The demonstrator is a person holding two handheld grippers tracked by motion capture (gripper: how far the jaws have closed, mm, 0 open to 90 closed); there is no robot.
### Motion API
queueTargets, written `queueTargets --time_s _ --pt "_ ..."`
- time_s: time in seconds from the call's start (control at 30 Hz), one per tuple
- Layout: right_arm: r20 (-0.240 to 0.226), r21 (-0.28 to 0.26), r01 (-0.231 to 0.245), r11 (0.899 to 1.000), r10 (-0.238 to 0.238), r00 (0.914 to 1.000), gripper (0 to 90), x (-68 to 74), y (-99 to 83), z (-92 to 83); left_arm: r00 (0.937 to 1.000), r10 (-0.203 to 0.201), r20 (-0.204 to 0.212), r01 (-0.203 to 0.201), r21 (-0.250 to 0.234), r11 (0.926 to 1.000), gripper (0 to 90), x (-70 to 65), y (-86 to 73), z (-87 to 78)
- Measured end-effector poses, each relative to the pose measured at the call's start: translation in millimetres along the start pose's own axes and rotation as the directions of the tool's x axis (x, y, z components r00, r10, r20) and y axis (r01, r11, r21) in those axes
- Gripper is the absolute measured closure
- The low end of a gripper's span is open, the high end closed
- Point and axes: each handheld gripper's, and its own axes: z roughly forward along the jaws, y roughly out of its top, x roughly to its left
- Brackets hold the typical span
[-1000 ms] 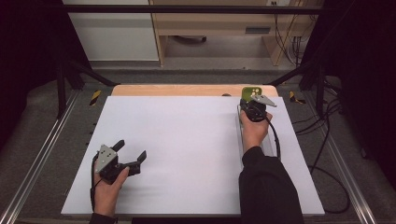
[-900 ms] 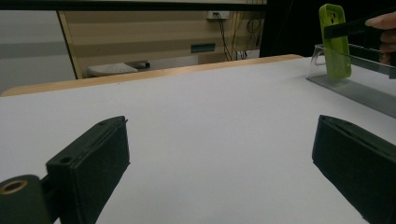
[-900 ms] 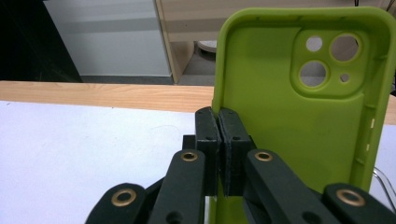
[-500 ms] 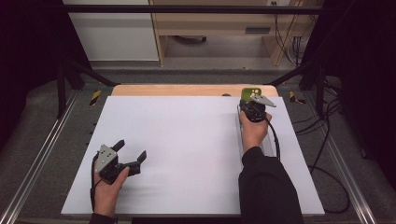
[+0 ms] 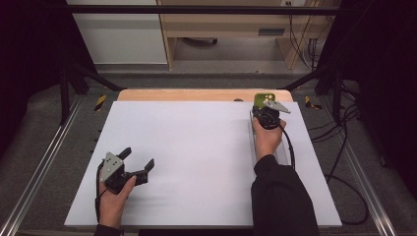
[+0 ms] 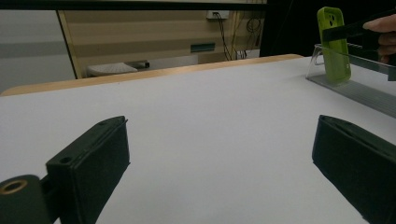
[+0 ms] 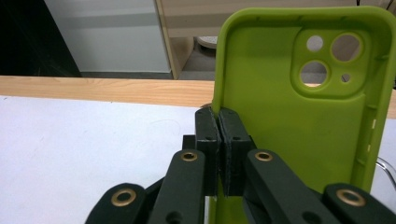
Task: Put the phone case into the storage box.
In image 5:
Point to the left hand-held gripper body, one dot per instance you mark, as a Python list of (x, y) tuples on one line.
[(113, 167)]

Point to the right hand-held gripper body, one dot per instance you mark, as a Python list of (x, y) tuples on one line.
[(267, 118)]

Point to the green phone case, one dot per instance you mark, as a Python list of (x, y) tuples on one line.
[(262, 97)]

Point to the person's right hand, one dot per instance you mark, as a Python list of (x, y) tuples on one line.
[(267, 141)]

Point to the person's left hand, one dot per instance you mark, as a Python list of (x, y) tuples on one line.
[(111, 206)]

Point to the yellow black striped marker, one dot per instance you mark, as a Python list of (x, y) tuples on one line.
[(309, 103), (100, 103)]

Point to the white table mat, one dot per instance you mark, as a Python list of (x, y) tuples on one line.
[(196, 157)]

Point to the black metal stand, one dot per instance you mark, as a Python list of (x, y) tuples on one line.
[(64, 95), (337, 91)]

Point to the wooden desk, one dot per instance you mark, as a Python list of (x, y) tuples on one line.
[(223, 23)]

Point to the white cabinet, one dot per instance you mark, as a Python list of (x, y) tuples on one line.
[(121, 39)]

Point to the black curtain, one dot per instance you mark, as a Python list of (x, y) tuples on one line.
[(383, 65), (29, 65)]

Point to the aluminium floor rail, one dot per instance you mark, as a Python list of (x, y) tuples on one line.
[(364, 177), (36, 173)]

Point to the black horizontal frame bar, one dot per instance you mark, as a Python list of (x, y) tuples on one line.
[(196, 10)]

